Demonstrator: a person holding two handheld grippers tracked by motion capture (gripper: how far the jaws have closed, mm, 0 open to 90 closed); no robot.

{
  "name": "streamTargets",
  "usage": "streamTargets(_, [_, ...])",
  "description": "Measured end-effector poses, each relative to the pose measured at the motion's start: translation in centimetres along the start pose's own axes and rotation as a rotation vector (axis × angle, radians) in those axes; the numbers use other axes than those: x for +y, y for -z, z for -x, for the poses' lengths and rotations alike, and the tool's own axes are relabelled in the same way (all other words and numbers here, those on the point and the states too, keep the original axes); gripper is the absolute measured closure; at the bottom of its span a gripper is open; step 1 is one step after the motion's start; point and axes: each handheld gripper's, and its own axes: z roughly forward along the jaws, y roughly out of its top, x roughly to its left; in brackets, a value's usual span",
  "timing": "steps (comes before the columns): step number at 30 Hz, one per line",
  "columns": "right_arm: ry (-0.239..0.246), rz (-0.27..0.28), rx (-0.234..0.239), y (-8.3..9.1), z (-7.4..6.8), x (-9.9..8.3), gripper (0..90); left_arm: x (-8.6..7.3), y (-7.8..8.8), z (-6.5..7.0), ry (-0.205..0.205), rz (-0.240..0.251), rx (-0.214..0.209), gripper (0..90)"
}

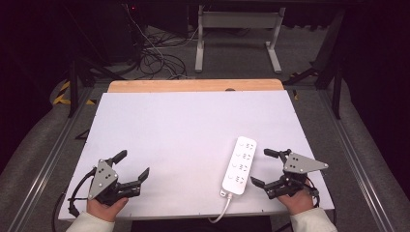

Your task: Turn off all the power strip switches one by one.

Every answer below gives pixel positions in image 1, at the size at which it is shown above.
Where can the white metal desk frame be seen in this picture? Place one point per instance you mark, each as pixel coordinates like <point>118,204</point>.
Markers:
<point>238,20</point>

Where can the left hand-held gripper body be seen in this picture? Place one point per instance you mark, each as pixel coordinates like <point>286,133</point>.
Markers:
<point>102,179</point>

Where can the person's left hand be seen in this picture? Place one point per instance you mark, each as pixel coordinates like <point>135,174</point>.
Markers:
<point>103,208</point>

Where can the black metal stand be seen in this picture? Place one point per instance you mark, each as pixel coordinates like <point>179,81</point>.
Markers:
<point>74,87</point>
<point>332,74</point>

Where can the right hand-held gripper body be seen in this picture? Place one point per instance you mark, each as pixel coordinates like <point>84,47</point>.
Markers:
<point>299,165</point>

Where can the person's right hand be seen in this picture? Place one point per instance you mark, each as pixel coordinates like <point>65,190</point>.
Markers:
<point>298,202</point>

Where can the white board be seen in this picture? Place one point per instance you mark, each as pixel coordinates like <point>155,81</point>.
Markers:
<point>180,135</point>

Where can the yellow black hazard tape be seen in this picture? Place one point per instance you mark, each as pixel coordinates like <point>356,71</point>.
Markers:
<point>63,95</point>

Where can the aluminium rail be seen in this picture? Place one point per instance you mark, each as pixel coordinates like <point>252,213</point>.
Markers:
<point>354,161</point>
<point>45,167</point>

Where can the white power strip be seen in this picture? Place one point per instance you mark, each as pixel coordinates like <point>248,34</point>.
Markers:
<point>240,166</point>

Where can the person's right white sleeve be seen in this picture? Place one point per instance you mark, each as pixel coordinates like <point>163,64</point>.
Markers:
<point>314,221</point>

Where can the person's left white sleeve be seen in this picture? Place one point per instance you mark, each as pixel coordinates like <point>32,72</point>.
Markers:
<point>90,224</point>

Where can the wooden board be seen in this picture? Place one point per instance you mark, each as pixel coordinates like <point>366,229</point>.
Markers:
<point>193,85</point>

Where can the person's white sleeve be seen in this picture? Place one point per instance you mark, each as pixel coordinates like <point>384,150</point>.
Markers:
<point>314,221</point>
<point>90,224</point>

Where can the black box with red light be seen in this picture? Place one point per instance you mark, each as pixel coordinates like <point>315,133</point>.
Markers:
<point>124,30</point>

